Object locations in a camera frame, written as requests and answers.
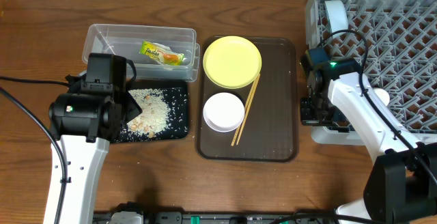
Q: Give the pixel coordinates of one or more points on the left wooden chopstick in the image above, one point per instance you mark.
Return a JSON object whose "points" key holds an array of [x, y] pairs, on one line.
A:
{"points": [[244, 114]]}

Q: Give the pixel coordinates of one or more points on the black waste tray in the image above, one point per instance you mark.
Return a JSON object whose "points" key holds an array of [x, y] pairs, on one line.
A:
{"points": [[176, 96]]}

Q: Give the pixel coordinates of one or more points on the clear plastic waste bin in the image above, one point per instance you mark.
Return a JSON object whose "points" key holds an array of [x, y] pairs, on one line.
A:
{"points": [[127, 40]]}

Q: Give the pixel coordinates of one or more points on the right wooden chopstick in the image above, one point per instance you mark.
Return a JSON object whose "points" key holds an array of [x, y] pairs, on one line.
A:
{"points": [[248, 111]]}

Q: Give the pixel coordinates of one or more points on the light blue bowl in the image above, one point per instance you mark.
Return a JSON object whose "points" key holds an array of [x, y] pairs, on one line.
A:
{"points": [[337, 17]]}

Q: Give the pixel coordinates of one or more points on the brown plastic serving tray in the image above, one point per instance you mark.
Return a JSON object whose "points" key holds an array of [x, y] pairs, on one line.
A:
{"points": [[270, 133]]}

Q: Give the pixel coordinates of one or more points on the rice food waste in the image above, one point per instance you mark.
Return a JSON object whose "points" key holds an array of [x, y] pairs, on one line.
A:
{"points": [[155, 113]]}

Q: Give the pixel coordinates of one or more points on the white cup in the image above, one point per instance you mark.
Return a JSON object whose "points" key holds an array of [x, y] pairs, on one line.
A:
{"points": [[383, 95]]}

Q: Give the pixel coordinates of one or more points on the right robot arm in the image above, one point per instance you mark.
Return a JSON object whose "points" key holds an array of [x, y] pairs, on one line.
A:
{"points": [[402, 183]]}

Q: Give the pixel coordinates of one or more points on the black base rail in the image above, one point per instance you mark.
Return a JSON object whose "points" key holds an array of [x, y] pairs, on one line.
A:
{"points": [[132, 212]]}

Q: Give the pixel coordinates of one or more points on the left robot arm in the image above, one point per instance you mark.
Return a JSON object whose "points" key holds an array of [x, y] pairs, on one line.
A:
{"points": [[83, 123]]}

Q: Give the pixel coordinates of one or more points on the wooden chopstick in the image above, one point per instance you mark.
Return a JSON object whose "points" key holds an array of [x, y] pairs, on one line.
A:
{"points": [[244, 114], [248, 111]]}

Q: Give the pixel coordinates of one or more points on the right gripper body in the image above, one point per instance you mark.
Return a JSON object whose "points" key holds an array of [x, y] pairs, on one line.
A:
{"points": [[320, 112]]}

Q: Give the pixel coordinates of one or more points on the white bowl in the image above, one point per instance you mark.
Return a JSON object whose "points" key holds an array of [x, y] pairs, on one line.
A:
{"points": [[223, 112]]}

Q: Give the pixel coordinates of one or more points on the green snack wrapper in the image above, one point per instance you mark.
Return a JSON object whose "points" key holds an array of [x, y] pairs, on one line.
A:
{"points": [[148, 49]]}

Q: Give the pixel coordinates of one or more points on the yellow plate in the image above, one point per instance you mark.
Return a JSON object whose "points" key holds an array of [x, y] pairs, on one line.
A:
{"points": [[232, 62]]}

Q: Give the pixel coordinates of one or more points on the grey dishwasher rack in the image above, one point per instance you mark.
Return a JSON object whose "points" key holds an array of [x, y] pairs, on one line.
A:
{"points": [[401, 35]]}

